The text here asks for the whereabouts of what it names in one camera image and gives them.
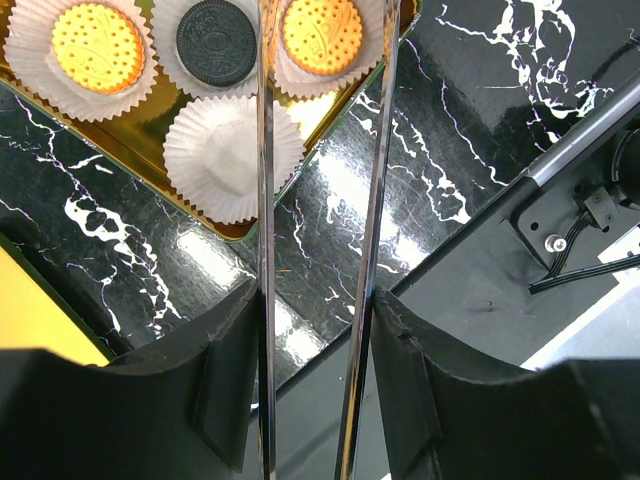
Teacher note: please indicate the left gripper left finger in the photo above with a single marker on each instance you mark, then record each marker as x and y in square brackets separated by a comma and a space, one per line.
[176, 408]

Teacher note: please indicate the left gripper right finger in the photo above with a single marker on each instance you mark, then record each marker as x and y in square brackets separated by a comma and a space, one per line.
[450, 411]

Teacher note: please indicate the steel serving tongs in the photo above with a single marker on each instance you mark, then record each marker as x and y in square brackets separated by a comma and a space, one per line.
[335, 211]

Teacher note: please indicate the black sandwich cookie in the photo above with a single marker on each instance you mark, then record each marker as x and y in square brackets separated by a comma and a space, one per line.
[216, 43]

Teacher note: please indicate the yellow dotted round cookie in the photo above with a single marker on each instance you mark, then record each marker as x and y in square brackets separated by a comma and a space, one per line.
[98, 47]

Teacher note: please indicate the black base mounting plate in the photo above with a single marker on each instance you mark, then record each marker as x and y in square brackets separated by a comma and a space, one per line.
[549, 270]

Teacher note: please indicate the gold tin lid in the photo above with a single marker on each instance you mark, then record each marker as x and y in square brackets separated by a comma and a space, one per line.
[34, 316]

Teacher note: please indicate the white paper cup front left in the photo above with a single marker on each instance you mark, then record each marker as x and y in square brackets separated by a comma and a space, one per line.
[211, 157]

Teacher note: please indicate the white paper cup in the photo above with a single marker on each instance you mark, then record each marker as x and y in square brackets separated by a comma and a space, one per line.
[211, 157]
[166, 16]
[27, 46]
[293, 81]

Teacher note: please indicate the gold cookie tin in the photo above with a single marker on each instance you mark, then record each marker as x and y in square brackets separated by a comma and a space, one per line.
[135, 139]

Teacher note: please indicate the white paper cup back left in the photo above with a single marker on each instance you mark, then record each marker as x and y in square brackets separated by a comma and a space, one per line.
[293, 81]

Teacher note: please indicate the white paper cup centre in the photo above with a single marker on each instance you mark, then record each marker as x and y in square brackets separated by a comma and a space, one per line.
[166, 16]

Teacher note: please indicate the white paper cup front right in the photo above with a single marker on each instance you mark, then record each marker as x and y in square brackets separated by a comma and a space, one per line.
[27, 46]

